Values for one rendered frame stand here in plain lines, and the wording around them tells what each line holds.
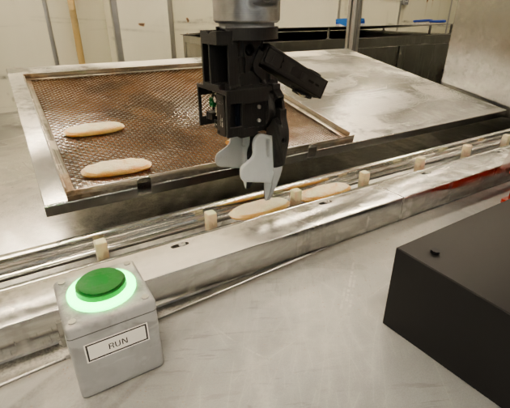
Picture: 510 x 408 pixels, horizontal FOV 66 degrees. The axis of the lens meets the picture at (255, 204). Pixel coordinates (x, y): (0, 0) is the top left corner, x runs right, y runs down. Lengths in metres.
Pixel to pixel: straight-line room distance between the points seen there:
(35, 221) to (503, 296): 0.60
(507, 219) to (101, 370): 0.43
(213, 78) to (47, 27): 3.71
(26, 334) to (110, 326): 0.11
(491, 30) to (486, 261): 0.89
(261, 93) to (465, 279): 0.28
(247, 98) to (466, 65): 0.89
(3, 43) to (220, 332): 3.86
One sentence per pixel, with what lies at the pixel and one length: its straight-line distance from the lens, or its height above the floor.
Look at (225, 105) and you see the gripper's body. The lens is 0.45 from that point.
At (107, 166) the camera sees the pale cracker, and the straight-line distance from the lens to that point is 0.61.
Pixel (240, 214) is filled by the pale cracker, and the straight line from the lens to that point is 0.54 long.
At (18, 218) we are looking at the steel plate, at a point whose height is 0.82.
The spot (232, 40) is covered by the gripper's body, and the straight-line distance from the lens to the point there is 0.46.
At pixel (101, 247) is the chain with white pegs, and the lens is 0.49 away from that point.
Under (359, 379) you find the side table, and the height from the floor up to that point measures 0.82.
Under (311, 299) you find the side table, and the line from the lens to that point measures 0.45.
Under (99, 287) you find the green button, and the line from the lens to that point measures 0.35.
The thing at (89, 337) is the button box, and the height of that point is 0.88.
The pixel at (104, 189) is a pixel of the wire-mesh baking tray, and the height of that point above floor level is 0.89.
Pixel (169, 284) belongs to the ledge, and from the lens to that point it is 0.44.
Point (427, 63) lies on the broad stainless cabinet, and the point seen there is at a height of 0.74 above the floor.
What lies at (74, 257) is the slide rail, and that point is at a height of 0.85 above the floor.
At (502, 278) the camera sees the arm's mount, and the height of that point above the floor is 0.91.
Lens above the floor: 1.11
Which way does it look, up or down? 26 degrees down
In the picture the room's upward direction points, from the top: straight up
